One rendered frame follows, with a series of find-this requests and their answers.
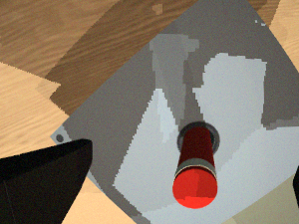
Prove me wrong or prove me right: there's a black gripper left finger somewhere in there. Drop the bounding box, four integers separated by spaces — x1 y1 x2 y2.
0 138 93 224

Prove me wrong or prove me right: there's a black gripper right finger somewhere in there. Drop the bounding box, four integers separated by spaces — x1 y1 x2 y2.
292 167 299 209

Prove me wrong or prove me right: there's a dark red peg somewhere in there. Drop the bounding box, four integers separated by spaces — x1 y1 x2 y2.
172 127 218 209

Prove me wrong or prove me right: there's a grey square panel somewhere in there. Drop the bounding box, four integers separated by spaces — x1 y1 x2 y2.
49 0 299 224

